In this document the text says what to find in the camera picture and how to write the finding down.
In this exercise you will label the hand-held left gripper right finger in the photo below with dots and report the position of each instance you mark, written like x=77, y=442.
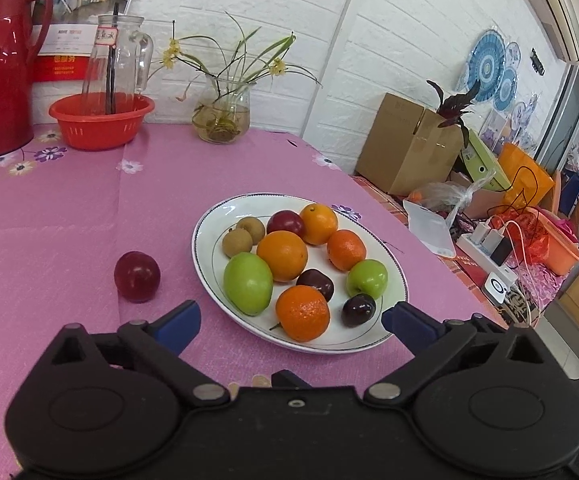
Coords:
x=409, y=325

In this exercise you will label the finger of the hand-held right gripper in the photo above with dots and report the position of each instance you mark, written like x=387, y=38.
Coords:
x=484, y=321
x=289, y=379

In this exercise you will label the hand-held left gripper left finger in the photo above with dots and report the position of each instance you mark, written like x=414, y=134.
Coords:
x=179, y=322

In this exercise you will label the dark purple plum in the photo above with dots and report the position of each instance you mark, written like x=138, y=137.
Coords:
x=315, y=283
x=358, y=310

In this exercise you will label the red plum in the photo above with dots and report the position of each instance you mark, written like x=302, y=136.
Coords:
x=137, y=276
x=285, y=222

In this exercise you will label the small green apple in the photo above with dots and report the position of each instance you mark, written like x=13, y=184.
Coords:
x=367, y=278

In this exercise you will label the stemmed tangerine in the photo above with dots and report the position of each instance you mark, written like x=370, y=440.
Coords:
x=303, y=312

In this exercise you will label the white plate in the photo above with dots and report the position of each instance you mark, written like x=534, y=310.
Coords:
x=208, y=255

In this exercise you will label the large green apple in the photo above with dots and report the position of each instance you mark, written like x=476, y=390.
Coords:
x=248, y=284

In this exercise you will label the brown kiwi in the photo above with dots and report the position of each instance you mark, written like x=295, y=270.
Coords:
x=252, y=228
x=237, y=242

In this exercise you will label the orange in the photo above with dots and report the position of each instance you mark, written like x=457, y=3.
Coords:
x=319, y=223
x=282, y=255

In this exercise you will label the white square device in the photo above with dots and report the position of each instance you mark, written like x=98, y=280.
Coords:
x=498, y=290

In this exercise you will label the pink floral cloth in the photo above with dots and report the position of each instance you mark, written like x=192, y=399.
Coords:
x=539, y=290

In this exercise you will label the black charger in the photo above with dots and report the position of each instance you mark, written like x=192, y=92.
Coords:
x=502, y=251

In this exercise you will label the white power strip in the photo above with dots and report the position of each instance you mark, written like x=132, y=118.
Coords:
x=469, y=249

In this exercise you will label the white charger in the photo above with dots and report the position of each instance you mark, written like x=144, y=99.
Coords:
x=480, y=234
x=495, y=239

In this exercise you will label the white plastic pouch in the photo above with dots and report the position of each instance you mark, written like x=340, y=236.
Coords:
x=429, y=232

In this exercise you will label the red plastic bag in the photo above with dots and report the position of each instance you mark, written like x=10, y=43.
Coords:
x=534, y=240

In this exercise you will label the orange plastic basket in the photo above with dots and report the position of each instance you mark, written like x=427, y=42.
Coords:
x=562, y=250

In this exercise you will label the pink box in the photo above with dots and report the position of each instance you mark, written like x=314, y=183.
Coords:
x=484, y=202

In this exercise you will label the plaid cloth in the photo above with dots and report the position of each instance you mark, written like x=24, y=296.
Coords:
x=384, y=195

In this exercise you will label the clear plastic bag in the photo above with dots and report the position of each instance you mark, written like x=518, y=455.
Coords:
x=439, y=195

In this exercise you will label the pink floral tablecloth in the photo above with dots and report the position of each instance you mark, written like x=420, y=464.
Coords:
x=44, y=240

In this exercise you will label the green box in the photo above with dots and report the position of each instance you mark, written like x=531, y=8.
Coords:
x=484, y=160

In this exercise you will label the orange bag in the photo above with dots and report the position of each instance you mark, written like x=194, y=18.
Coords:
x=514, y=160

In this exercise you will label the cardboard box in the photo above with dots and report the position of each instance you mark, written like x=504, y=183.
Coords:
x=399, y=150

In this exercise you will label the glass vase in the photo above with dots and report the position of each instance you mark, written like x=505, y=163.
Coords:
x=224, y=125

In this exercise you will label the red plastic basket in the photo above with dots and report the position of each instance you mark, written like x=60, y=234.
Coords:
x=99, y=132

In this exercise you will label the dark purple leaf plant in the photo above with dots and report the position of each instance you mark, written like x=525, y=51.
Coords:
x=452, y=107

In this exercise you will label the medium blue round decoration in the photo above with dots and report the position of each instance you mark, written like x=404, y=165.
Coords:
x=505, y=89

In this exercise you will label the black chopstick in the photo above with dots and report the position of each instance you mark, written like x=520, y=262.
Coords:
x=108, y=75
x=114, y=75

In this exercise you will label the large blue round decoration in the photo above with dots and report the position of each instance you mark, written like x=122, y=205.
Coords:
x=487, y=60

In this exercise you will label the small blue round decoration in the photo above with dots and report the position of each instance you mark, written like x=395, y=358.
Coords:
x=513, y=56

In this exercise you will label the glass pitcher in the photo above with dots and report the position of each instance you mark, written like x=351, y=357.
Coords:
x=129, y=60

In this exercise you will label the orchid plant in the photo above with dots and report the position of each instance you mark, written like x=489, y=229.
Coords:
x=278, y=66

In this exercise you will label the black wall plate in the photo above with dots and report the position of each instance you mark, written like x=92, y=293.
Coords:
x=537, y=62

